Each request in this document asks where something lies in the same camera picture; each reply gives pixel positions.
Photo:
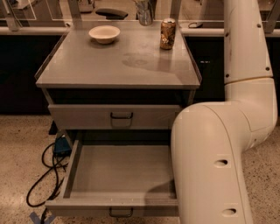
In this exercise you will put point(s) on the closed grey top drawer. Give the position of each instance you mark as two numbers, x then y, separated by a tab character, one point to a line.
113	117

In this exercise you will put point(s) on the blue power adapter box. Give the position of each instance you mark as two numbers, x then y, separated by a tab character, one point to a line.
61	147

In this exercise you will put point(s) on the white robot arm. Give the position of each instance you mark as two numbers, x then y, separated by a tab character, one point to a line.
208	138

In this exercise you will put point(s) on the silver redbull can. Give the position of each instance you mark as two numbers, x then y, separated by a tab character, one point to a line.
144	12

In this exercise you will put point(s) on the white paper bowl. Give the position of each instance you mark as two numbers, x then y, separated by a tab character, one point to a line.
104	34

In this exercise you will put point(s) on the gold patterned soda can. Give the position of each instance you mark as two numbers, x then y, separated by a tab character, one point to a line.
168	33

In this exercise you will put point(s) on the grey metal drawer cabinet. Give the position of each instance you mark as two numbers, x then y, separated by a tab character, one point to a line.
133	70

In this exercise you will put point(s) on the open grey middle drawer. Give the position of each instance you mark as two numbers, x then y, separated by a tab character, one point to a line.
117	181

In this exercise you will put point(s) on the blue tape floor marker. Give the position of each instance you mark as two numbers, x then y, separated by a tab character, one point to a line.
35	219

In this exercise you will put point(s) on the black office chair seat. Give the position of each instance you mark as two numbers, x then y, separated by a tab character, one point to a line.
112	14

